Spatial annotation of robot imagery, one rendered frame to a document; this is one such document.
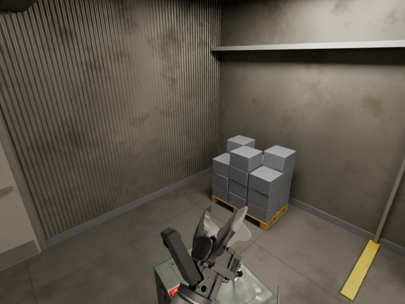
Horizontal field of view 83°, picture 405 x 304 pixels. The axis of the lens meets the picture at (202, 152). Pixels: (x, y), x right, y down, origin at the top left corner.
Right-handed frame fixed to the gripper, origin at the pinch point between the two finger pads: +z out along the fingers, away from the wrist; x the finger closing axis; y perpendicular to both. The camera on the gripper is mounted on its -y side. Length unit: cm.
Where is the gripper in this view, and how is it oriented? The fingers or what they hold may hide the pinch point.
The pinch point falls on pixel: (224, 203)
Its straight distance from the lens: 55.2
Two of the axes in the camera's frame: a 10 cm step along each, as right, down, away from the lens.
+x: 4.7, -1.9, -8.6
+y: 7.7, 5.7, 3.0
